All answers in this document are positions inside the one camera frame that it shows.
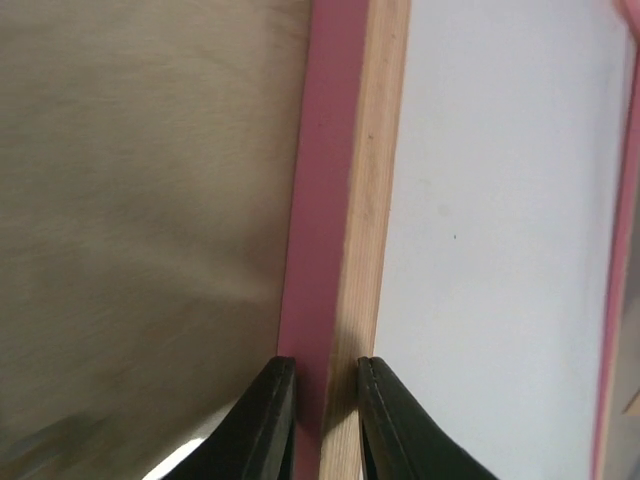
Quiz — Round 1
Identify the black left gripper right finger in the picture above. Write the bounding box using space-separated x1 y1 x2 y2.
357 357 496 480

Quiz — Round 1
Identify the pink wooden picture frame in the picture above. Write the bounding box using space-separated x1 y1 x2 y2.
278 1 639 479

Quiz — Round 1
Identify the red forest photo print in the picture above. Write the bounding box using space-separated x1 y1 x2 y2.
375 1 633 479

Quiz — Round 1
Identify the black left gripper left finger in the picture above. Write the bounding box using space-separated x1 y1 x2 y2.
165 356 296 480

